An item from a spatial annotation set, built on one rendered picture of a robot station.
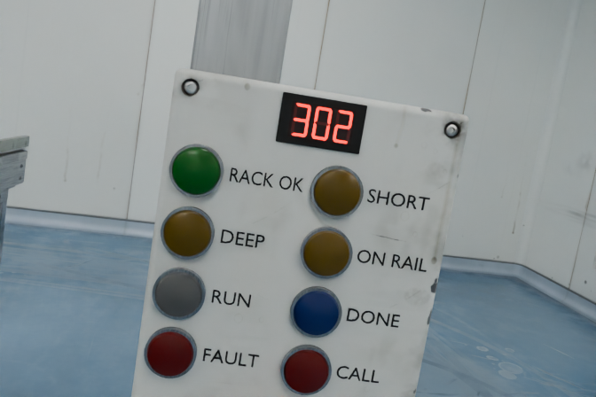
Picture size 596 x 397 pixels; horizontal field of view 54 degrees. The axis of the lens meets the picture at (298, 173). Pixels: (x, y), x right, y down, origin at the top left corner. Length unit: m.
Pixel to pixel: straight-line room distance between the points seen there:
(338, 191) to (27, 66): 3.97
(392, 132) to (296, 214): 0.07
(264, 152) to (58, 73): 3.90
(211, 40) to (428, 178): 0.16
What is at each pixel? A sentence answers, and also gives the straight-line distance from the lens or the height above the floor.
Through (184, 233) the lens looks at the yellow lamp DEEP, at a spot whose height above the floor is 1.01.
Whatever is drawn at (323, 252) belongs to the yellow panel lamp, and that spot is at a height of 1.01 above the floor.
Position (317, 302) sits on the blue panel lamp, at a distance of 0.34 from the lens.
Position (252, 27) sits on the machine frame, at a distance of 0.39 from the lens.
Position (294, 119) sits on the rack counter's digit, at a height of 1.08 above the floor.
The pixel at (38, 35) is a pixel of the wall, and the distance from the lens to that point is 4.24.
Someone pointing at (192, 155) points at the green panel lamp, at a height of 1.05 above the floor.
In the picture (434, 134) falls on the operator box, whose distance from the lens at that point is 0.34.
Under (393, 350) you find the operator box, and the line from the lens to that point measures 0.37.
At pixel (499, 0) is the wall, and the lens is 4.80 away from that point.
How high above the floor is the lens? 1.09
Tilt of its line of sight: 7 degrees down
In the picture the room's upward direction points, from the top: 9 degrees clockwise
